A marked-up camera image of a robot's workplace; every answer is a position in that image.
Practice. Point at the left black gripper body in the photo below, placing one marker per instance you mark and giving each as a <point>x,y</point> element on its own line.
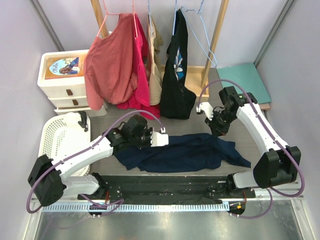
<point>143,140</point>

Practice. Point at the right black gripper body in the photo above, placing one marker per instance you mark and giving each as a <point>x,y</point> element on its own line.
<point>221,120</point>

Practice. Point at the navy blue t shirt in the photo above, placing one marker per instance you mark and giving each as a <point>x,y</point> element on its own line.
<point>185,153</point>

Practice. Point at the blue wire hanger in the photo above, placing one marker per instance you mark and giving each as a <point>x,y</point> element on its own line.
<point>205,44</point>

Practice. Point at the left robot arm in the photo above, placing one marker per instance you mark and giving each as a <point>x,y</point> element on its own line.
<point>51,179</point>

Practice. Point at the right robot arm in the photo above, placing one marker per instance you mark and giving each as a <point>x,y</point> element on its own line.
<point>278,161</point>

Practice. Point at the magenta pink hanging shirt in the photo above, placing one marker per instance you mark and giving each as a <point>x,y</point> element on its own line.
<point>140,98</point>

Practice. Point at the black printed hanging shirt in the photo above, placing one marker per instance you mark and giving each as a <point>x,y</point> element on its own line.
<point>177,101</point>

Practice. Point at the salmon red hanging shirt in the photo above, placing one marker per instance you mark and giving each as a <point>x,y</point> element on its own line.
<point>108,66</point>

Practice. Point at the beige hanging shirt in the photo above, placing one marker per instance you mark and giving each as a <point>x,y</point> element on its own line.
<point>154,74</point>

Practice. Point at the tan board under teal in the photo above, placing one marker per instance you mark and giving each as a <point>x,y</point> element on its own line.
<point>265,106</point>

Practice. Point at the wooden clothes rack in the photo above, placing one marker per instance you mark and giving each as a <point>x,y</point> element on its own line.
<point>197,76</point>

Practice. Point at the white cloth in basket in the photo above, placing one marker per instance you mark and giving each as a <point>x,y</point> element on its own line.
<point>76,120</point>

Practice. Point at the white drawer cabinet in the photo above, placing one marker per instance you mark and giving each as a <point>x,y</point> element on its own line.
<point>67,94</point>

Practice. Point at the illustrated book on cabinet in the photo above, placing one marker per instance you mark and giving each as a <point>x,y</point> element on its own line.
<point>64,67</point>

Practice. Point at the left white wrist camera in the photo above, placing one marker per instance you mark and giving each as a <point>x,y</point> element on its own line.
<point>159,138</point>

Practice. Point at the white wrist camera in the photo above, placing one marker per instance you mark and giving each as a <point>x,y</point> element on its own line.
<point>205,108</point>
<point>159,138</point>

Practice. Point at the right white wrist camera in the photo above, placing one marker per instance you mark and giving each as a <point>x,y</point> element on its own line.
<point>205,108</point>

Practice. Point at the white slotted cable duct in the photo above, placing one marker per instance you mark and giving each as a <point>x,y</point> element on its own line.
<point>140,208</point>

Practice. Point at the pink wire hanger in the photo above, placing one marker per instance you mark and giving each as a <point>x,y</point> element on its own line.
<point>105,21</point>

